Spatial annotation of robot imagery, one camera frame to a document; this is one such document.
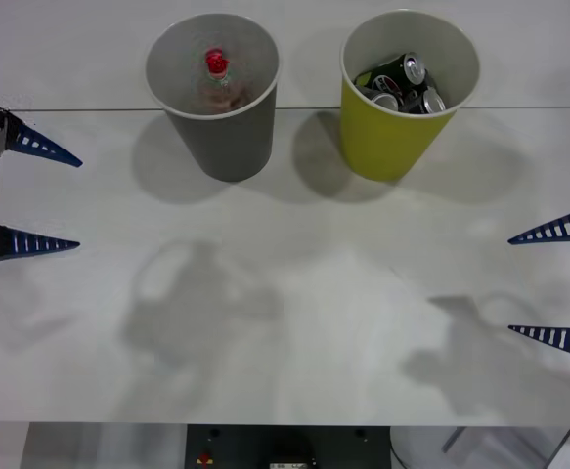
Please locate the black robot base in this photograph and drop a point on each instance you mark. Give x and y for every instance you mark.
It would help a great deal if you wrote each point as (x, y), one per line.
(275, 444)

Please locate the black drink can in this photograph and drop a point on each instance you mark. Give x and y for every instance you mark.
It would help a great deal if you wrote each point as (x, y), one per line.
(394, 73)
(432, 101)
(384, 100)

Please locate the grey plastic bin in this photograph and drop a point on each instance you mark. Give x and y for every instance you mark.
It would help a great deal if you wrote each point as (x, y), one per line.
(226, 146)

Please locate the yellow-green plastic bin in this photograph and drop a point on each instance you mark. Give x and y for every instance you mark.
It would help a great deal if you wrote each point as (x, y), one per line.
(382, 141)

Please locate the clear bottle with red cap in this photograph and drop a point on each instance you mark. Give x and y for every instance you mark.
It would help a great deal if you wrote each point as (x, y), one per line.
(217, 64)

